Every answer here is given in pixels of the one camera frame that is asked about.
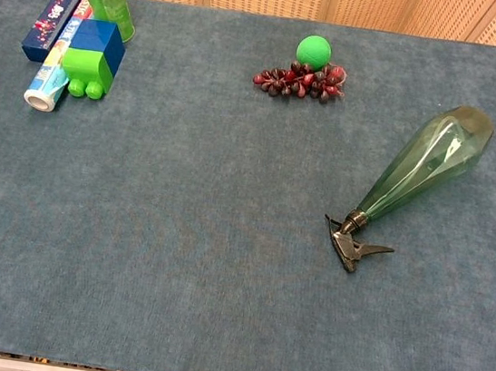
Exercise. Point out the green transparent spray bottle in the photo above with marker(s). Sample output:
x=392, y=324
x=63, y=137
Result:
x=419, y=167

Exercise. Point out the blue table cloth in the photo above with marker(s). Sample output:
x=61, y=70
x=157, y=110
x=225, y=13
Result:
x=207, y=217

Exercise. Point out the dark red grape bunch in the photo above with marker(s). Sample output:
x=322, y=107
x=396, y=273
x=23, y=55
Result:
x=305, y=82

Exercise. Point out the green ball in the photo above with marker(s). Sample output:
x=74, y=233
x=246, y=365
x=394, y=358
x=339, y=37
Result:
x=314, y=52

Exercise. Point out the blue and green toy block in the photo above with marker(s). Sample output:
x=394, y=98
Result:
x=94, y=53

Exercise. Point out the plastic wrap roll box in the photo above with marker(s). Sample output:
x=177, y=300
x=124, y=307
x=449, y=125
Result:
x=52, y=73

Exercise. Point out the dark blue printed box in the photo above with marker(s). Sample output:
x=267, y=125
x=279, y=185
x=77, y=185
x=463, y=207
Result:
x=51, y=24

